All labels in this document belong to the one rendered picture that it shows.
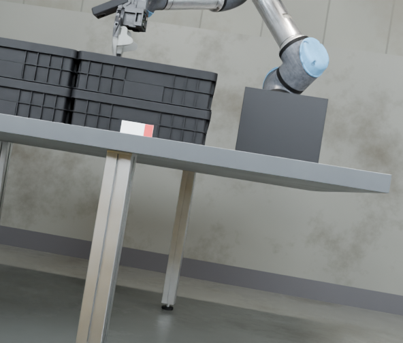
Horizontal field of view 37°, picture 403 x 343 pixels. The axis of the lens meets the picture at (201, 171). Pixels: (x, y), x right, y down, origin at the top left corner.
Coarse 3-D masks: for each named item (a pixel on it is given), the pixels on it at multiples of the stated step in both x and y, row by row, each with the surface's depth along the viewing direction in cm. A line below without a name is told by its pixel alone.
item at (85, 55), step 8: (80, 56) 168; (88, 56) 167; (96, 56) 167; (104, 56) 167; (112, 56) 167; (120, 64) 167; (128, 64) 168; (136, 64) 168; (144, 64) 168; (152, 64) 168; (160, 64) 168; (168, 72) 168; (176, 72) 168; (184, 72) 168; (192, 72) 168; (200, 72) 168; (208, 72) 168; (216, 80) 170
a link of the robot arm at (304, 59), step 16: (256, 0) 204; (272, 0) 201; (272, 16) 199; (288, 16) 199; (272, 32) 200; (288, 32) 196; (288, 48) 193; (304, 48) 189; (320, 48) 193; (288, 64) 194; (304, 64) 190; (320, 64) 190; (288, 80) 195; (304, 80) 194
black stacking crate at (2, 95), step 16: (0, 80) 167; (16, 80) 167; (0, 96) 168; (16, 96) 168; (32, 96) 168; (48, 96) 168; (64, 96) 168; (0, 112) 167; (16, 112) 168; (32, 112) 168; (48, 112) 168; (64, 112) 169
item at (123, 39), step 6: (120, 30) 176; (126, 30) 175; (120, 36) 175; (126, 36) 175; (114, 42) 174; (120, 42) 175; (126, 42) 175; (132, 42) 175; (114, 48) 174; (114, 54) 175
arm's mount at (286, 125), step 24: (264, 96) 185; (288, 96) 185; (240, 120) 186; (264, 120) 185; (288, 120) 185; (312, 120) 184; (240, 144) 186; (264, 144) 185; (288, 144) 184; (312, 144) 184
